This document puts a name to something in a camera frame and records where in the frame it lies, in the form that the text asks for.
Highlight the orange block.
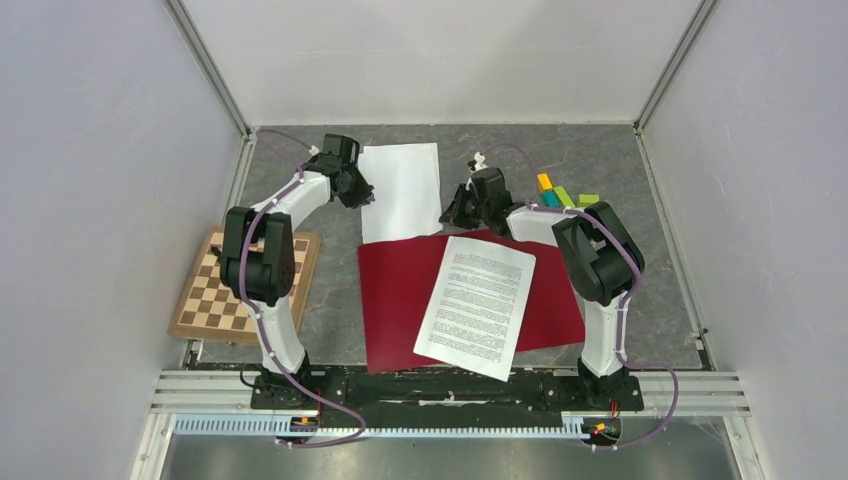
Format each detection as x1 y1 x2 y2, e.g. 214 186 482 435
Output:
536 173 554 193

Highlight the printed text paper sheet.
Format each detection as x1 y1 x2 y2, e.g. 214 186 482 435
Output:
413 236 536 382

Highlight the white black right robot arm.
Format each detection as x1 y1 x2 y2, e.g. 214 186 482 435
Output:
358 167 645 408

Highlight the long green block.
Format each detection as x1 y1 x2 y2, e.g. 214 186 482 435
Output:
553 186 576 209

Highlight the teal block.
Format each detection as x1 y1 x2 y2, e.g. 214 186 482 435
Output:
540 190 560 208

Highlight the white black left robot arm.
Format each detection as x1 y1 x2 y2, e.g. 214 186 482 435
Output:
216 134 374 408

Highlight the white paper sheet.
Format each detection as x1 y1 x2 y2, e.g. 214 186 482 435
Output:
359 143 442 244

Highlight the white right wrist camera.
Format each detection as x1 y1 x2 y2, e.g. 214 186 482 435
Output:
465 151 487 190

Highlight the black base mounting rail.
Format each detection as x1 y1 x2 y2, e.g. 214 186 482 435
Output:
250 365 644 430

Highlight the wooden chessboard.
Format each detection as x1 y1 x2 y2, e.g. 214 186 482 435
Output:
168 226 322 344

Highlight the red clip file folder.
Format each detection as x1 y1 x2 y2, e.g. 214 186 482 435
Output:
358 230 585 375

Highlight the short green block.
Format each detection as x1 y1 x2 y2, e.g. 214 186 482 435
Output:
578 194 600 208

